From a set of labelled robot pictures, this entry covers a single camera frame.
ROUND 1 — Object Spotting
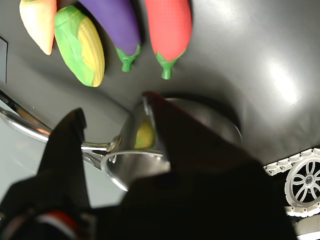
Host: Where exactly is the purple toy aubergine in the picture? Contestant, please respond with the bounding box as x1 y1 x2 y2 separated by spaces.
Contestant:
78 0 143 73

